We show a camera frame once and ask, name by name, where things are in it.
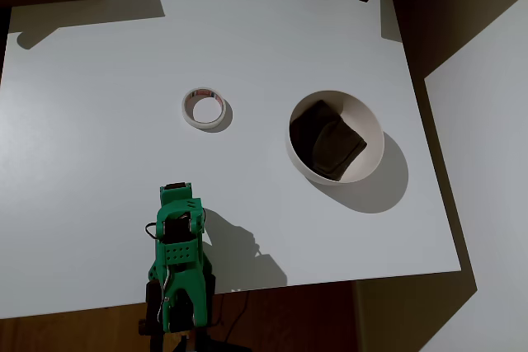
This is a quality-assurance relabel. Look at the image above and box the white round bowl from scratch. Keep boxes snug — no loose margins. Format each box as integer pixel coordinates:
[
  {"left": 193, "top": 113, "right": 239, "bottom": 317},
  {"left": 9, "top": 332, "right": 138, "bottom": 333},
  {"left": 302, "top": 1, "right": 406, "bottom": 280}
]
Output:
[{"left": 285, "top": 90, "right": 385, "bottom": 185}]

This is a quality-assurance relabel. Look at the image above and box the thin black floor cable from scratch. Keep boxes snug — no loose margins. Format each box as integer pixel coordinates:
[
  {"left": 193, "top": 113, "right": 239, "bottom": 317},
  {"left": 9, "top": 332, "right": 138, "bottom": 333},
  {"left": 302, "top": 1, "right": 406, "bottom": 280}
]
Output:
[{"left": 212, "top": 290, "right": 251, "bottom": 331}]

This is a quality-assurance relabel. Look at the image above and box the cream masking tape roll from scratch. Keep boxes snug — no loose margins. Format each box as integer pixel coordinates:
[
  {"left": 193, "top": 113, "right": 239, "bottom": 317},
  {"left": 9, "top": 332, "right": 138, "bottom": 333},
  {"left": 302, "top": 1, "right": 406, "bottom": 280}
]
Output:
[{"left": 181, "top": 87, "right": 226, "bottom": 129}]

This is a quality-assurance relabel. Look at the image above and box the dark folded cloth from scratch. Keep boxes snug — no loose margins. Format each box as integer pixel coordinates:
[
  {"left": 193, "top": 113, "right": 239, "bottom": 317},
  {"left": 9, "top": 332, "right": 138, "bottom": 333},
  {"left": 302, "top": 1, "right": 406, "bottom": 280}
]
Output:
[{"left": 289, "top": 99, "right": 368, "bottom": 183}]

